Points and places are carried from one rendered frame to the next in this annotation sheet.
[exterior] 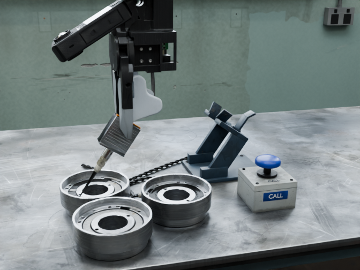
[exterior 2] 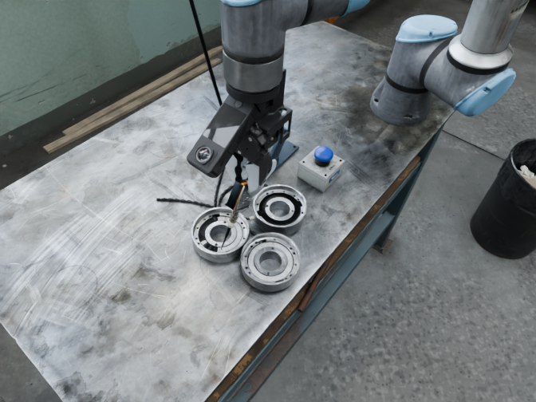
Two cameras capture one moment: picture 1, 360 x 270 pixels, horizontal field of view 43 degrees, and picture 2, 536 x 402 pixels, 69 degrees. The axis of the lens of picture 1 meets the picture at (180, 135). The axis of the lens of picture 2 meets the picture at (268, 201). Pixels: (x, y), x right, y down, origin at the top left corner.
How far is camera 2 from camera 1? 0.51 m
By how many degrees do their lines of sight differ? 44
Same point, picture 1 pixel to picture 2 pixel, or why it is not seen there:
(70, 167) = (148, 206)
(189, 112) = (73, 23)
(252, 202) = (321, 187)
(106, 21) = (245, 128)
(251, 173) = (312, 164)
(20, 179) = (123, 243)
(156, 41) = (281, 125)
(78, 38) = (226, 155)
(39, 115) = not seen: outside the picture
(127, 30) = (258, 126)
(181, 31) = not seen: outside the picture
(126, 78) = (268, 167)
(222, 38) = not seen: outside the picture
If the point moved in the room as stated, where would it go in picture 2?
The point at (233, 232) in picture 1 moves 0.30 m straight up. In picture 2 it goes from (328, 218) to (361, 92)
